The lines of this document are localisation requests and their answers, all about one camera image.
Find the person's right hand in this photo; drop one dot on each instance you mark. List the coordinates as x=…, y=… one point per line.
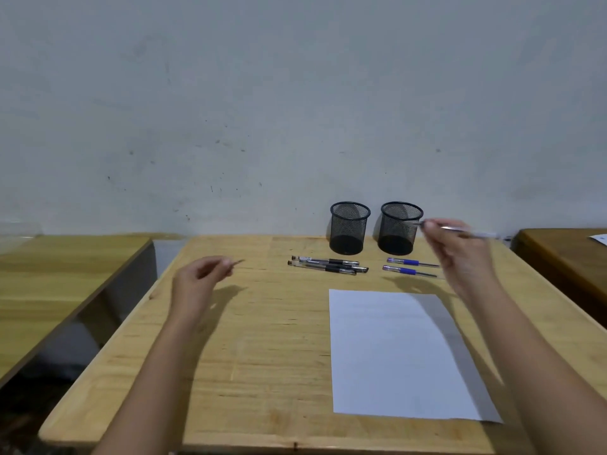
x=467, y=260

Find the person's left hand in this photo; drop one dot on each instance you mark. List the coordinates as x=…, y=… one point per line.
x=194, y=289

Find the black pen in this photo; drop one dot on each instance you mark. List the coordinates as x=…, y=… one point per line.
x=336, y=262
x=483, y=234
x=313, y=266
x=358, y=268

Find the blue pen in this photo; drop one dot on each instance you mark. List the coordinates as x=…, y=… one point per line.
x=410, y=262
x=408, y=271

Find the black mesh pen holder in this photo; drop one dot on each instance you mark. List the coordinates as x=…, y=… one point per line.
x=398, y=232
x=350, y=232

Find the white paper sheet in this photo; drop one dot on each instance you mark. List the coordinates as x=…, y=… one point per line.
x=379, y=355
x=600, y=239

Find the person's left forearm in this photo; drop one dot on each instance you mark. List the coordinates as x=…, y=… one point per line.
x=152, y=388

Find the person's right forearm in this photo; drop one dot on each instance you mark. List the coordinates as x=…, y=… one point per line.
x=536, y=374

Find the dark wooden side table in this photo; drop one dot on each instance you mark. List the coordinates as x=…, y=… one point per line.
x=555, y=260

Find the light wooden side table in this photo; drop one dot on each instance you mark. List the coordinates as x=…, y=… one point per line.
x=57, y=279

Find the clear plastic sheet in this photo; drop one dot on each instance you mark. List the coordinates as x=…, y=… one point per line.
x=19, y=236

